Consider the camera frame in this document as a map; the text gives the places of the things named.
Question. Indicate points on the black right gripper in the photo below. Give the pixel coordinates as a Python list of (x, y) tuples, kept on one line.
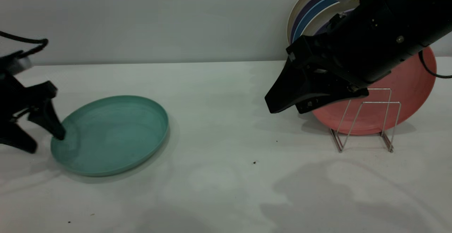
[(353, 46)]

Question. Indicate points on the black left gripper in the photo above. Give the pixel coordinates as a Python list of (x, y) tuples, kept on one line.
[(10, 91)]

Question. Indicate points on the green plate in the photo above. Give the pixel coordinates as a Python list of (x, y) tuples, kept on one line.
[(113, 134)]

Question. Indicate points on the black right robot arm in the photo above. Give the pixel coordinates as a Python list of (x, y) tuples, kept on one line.
[(423, 7)]

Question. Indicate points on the dark purple plate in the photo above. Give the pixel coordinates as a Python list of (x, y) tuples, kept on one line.
[(323, 31), (308, 10)]

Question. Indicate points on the blue plate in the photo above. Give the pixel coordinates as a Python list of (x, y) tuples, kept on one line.
[(319, 11)]

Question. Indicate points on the beige plate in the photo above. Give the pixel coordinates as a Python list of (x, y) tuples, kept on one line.
[(298, 10), (335, 12)]

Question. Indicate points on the pink plate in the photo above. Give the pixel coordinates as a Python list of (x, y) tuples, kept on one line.
[(406, 88)]

